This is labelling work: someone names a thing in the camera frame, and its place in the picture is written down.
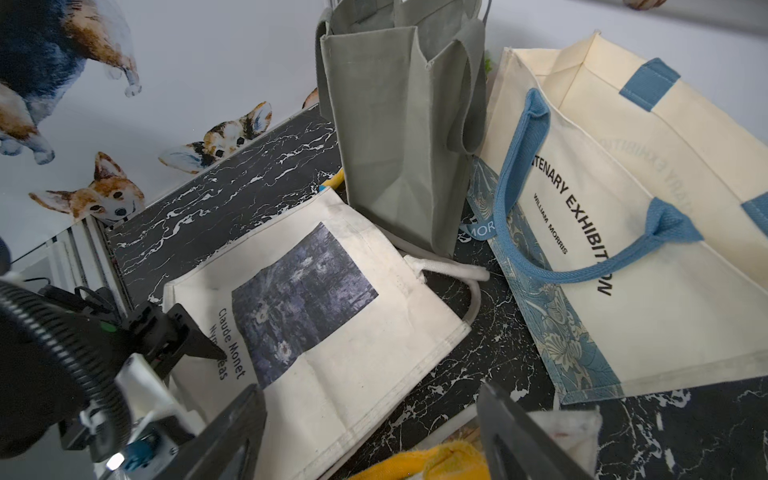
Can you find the yellow plastic toy shovel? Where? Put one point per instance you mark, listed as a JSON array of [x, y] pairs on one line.
[[334, 182]]

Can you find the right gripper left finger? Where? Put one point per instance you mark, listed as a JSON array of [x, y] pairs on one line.
[[229, 446]]

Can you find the grey-green canvas bag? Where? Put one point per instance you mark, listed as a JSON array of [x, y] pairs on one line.
[[404, 83]]

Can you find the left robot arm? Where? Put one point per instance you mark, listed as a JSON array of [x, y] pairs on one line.
[[61, 354]]

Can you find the cream bag with blue handles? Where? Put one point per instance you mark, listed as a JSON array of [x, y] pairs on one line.
[[629, 216]]

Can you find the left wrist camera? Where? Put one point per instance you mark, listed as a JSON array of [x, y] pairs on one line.
[[150, 420]]

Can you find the white bag with yellow handles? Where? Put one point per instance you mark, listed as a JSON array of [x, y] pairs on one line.
[[455, 450]]

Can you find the cream canvas bag with print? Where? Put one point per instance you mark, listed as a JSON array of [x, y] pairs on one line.
[[336, 326]]

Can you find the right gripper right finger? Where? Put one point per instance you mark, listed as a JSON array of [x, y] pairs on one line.
[[515, 447]]

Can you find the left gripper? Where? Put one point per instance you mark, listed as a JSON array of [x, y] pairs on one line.
[[163, 338]]

